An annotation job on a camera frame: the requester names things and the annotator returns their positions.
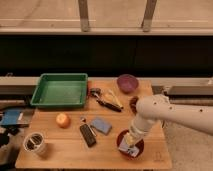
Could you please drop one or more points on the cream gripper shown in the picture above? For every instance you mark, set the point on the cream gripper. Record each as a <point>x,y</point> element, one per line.
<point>130,140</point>

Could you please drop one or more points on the light blue towel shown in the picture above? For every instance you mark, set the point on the light blue towel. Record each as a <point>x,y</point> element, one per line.
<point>132,151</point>

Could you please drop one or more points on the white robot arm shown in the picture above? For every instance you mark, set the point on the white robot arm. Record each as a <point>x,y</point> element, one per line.
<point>157,107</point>

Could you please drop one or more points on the red bowl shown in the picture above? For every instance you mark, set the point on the red bowl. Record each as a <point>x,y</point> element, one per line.
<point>139,145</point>

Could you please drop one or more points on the purple bowl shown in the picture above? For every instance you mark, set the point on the purple bowl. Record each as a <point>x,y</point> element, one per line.
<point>127,83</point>

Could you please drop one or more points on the blue sponge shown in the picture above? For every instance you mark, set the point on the blue sponge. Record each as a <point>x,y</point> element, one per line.
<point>101,125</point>

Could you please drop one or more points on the brown dried object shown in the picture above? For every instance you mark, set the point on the brown dried object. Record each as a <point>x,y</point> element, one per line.
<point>132,104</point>

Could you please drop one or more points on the wooden board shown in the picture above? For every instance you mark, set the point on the wooden board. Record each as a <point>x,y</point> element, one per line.
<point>68,150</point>

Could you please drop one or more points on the black remote control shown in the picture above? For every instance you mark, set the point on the black remote control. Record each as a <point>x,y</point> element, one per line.
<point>87,135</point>

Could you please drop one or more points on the yellow banana toy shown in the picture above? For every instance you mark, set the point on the yellow banana toy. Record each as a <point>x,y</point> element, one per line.
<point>111,97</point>

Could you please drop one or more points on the small metal knob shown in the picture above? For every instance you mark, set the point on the small metal knob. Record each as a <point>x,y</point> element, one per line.
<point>83,119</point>

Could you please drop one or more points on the orange fruit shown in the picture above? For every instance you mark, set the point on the orange fruit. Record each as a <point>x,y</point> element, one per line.
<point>63,120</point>

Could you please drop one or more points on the green plastic tray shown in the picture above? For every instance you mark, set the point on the green plastic tray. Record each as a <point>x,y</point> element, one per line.
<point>60,90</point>

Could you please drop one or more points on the metal can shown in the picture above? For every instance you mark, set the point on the metal can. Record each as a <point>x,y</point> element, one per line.
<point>35,143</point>

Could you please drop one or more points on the blue box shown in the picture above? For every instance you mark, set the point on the blue box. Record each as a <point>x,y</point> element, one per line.
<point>16,117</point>

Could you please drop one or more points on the black handled brush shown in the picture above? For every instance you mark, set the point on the black handled brush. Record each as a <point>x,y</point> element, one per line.
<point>96,92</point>

